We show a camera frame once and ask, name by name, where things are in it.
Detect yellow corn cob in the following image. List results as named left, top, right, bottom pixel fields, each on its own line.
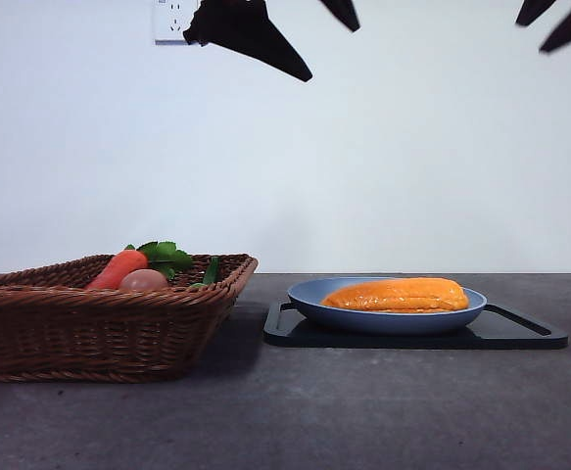
left=320, top=276, right=472, bottom=315

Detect blue round plate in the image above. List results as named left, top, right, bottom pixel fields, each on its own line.
left=286, top=276, right=489, bottom=337

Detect brown wicker basket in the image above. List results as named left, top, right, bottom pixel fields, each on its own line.
left=0, top=253, right=261, bottom=384

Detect green chili pepper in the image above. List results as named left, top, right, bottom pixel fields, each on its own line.
left=189, top=256, right=222, bottom=289

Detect orange carrot with green leaves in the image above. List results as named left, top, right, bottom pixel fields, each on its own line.
left=86, top=240, right=196, bottom=290

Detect pale pink egg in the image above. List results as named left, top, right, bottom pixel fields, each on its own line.
left=119, top=268, right=170, bottom=294

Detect black rectangular tray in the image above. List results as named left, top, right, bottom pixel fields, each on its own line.
left=262, top=300, right=571, bottom=351

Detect white wall socket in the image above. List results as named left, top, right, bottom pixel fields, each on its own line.
left=155, top=0, right=202, bottom=47

